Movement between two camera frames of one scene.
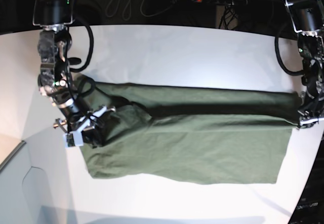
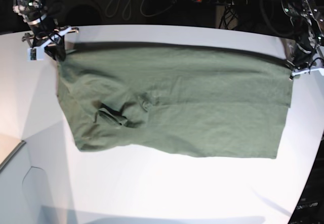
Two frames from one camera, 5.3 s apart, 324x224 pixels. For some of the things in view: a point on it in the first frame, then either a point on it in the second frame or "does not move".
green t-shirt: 193,134 -> 178,97
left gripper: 90,124 -> 51,42
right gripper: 312,110 -> 305,65
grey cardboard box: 35,183 does not move
